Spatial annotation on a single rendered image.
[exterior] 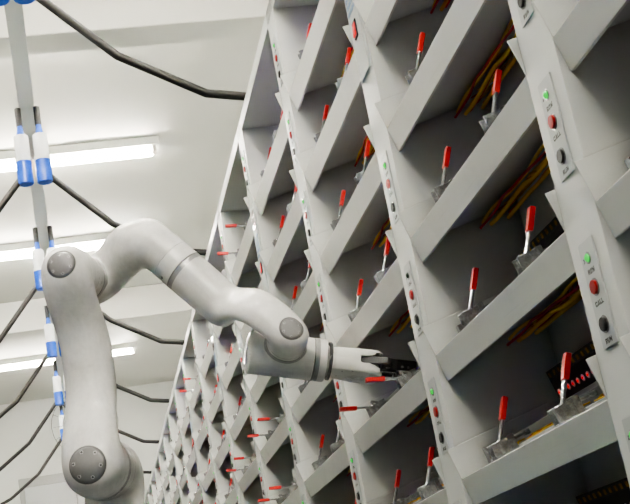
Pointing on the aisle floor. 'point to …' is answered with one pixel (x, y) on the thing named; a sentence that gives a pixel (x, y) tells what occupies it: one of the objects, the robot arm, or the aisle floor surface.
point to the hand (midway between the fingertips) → (404, 369)
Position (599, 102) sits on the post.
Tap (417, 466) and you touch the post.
